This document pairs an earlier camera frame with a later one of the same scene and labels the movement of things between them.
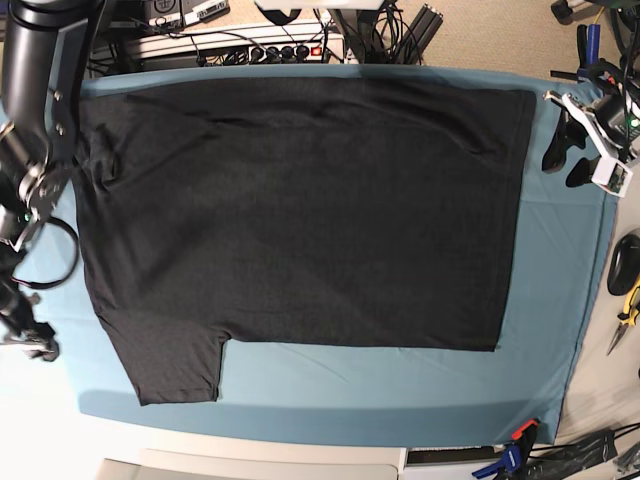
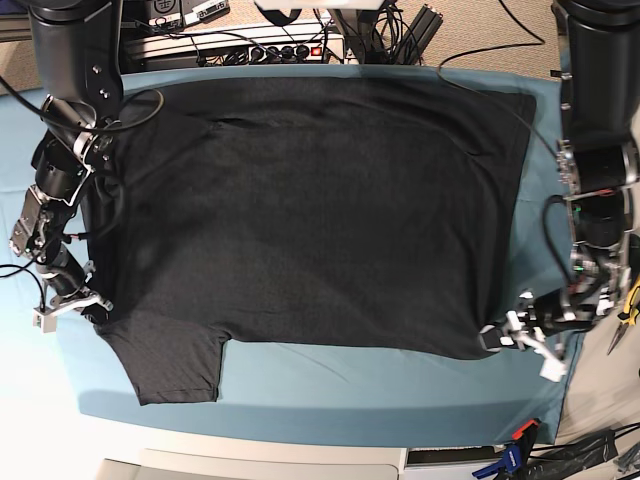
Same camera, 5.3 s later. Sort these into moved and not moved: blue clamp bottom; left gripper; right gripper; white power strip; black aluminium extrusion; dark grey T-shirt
Moved: left gripper; right gripper
Not moved: blue clamp bottom; dark grey T-shirt; white power strip; black aluminium extrusion
